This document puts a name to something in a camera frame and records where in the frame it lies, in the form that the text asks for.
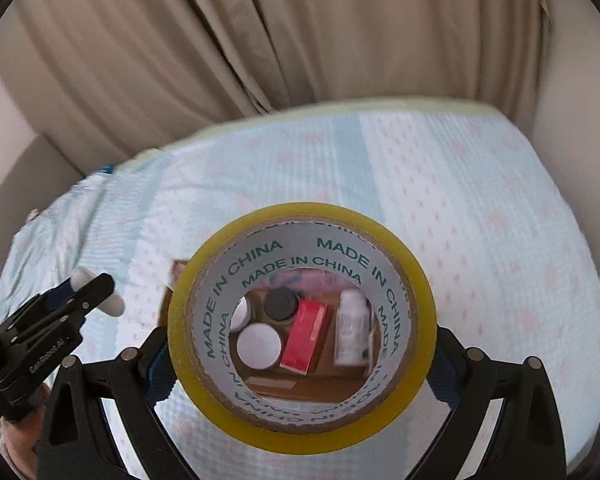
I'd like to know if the pale green glass jar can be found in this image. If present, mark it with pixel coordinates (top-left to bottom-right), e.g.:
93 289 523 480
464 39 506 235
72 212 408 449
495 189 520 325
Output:
228 296 251 333

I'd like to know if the person's left hand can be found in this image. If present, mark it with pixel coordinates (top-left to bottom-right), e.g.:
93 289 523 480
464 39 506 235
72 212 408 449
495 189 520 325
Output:
0 384 51 466

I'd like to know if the grey headboard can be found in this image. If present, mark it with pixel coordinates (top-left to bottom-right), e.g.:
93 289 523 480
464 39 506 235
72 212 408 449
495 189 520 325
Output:
0 135 86 241

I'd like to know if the crumpled light blue quilt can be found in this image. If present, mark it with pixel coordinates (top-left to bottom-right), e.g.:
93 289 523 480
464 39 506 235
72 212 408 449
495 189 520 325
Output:
0 170 101 321

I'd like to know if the green jar with white lid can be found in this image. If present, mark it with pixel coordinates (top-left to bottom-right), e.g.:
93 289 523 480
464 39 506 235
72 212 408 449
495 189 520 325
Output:
236 324 283 368

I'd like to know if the white tube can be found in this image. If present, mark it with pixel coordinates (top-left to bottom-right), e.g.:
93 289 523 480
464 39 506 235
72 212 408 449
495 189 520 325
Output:
70 269 126 317

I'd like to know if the light blue patterned bedsheet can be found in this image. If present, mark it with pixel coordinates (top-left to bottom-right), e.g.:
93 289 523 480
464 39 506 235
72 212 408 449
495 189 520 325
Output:
0 102 600 480

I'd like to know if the patterned cardboard box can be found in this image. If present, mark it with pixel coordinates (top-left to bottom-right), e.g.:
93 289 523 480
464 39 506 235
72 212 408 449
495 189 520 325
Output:
162 259 381 397

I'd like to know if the red carton box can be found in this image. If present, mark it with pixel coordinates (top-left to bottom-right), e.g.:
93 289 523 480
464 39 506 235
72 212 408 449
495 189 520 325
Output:
280 297 329 375

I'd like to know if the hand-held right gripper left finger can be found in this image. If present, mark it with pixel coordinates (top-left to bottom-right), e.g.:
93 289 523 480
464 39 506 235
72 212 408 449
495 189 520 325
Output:
39 327 193 480

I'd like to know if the beige curtain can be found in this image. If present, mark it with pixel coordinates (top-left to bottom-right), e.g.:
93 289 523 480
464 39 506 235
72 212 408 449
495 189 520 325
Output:
0 0 551 161

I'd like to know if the small white bottle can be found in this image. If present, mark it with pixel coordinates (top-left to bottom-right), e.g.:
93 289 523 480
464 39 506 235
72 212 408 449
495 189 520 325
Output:
332 288 376 367

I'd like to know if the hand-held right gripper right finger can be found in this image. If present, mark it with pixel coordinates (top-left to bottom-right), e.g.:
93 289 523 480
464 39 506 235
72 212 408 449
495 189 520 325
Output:
405 327 568 480

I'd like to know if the yellow packing tape roll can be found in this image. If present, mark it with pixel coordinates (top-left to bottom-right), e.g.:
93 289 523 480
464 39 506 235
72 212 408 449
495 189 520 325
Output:
167 201 438 450

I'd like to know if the jar with black lid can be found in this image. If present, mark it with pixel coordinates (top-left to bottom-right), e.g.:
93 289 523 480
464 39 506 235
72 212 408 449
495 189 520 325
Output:
264 287 299 321

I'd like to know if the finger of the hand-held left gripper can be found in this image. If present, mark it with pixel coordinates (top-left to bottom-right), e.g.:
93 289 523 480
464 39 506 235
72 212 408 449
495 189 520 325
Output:
55 274 116 328
40 280 78 308

